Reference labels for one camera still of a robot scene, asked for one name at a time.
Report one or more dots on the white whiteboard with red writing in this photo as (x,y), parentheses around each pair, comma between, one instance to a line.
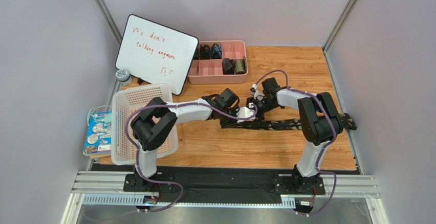
(156,53)

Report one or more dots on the black rolled tie far left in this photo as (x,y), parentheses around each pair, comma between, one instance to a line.
(196,55)

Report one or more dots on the black glossy rolled tie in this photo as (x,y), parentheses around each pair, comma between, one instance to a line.
(228,66)

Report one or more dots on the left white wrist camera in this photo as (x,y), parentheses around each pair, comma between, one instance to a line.
(246,113)

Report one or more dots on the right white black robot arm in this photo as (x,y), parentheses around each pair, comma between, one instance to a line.
(320,124)

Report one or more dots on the pink divided organizer box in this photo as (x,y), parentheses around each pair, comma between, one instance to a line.
(210,71)

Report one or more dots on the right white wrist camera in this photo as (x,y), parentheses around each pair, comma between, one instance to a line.
(256,93)

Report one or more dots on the aluminium frame rail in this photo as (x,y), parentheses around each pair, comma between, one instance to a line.
(96,198)

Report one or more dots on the small blue white jar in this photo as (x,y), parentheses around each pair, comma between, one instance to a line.
(124,77)

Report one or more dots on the white plastic mesh basket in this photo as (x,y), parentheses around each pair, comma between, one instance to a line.
(124,103)

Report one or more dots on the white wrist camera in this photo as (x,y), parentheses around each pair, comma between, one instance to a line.
(256,93)
(246,113)

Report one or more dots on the olive green rolled tie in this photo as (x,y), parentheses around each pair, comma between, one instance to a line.
(239,66)

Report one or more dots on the dark blue rolled tie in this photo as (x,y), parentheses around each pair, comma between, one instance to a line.
(216,51)

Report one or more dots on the black floral patterned tie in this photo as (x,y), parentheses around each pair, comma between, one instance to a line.
(289,124)

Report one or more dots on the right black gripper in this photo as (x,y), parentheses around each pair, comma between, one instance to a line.
(260,105)

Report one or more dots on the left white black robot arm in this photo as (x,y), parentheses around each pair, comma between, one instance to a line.
(152,124)

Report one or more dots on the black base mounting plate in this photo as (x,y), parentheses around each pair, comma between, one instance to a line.
(197,185)

